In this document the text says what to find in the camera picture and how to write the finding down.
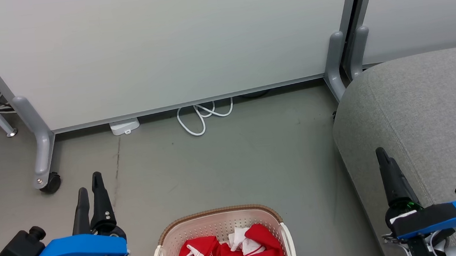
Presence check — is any black caster wheel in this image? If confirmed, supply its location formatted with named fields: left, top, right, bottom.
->
left=38, top=171, right=63, bottom=195

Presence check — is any cream perforated laundry basket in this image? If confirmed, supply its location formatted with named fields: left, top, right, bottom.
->
left=148, top=201, right=297, bottom=256

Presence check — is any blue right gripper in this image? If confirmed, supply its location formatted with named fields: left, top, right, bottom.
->
left=375, top=140, right=456, bottom=256

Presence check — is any black cable under partition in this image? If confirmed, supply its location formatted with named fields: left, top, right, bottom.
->
left=236, top=89, right=272, bottom=100

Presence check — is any small white power box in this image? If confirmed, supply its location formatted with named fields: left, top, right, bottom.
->
left=109, top=117, right=141, bottom=136

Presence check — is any narrow white partition panel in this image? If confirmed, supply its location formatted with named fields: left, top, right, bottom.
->
left=343, top=0, right=456, bottom=81

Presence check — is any looped white cable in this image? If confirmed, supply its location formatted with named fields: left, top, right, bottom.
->
left=176, top=97, right=237, bottom=138

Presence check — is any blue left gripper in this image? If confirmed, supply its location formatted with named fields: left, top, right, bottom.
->
left=14, top=170, right=130, bottom=256

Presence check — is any grey fabric sofa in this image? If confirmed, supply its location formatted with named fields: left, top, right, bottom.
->
left=326, top=45, right=456, bottom=256

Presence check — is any wide white partition panel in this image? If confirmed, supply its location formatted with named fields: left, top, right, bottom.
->
left=0, top=0, right=380, bottom=194

